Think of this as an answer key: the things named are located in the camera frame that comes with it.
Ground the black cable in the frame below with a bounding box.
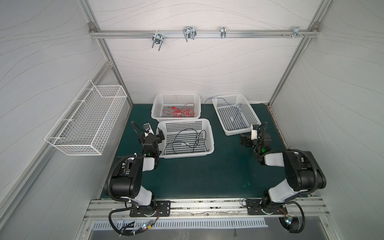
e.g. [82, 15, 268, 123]
[164, 128, 208, 155]

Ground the red cable with clip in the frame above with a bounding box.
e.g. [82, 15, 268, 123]
[166, 102, 196, 118]

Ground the blue cable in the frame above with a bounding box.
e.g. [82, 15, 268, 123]
[204, 96, 248, 130]

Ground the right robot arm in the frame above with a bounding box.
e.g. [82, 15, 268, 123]
[240, 130, 327, 212]

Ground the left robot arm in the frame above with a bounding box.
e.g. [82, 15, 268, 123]
[106, 124, 165, 209]

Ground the front white perforated basket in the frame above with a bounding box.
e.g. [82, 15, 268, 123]
[156, 119, 215, 159]

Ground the back left white basket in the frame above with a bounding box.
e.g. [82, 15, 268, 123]
[151, 94, 201, 122]

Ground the back right white basket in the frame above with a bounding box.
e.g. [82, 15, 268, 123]
[212, 94, 262, 136]

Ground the metal hook clamp left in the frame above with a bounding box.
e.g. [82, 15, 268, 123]
[152, 33, 164, 51]

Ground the metal hook clamp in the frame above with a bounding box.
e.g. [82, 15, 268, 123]
[282, 27, 309, 39]
[152, 33, 164, 51]

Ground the metal u-bolt clamp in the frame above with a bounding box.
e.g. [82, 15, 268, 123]
[183, 26, 197, 42]

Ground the metal hook clamp right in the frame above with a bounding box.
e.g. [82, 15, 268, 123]
[282, 27, 309, 39]

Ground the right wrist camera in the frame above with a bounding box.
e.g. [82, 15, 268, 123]
[251, 124, 260, 141]

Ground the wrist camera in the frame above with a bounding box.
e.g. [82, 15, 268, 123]
[251, 124, 260, 141]
[143, 123, 154, 137]

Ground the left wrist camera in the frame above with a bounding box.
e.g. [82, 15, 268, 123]
[143, 123, 154, 137]

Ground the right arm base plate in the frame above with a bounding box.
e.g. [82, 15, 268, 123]
[241, 199, 288, 216]

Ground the white wire wall basket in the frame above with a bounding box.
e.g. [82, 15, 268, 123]
[45, 80, 127, 156]

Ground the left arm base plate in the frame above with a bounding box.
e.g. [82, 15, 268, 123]
[130, 200, 171, 218]

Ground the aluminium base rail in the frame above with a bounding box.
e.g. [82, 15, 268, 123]
[83, 196, 331, 221]

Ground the white slotted cable duct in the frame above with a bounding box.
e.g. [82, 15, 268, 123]
[92, 217, 268, 231]

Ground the small metal bracket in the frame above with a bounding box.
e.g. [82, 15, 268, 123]
[221, 27, 227, 39]

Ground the aluminium cross rail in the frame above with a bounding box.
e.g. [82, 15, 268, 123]
[90, 29, 321, 39]

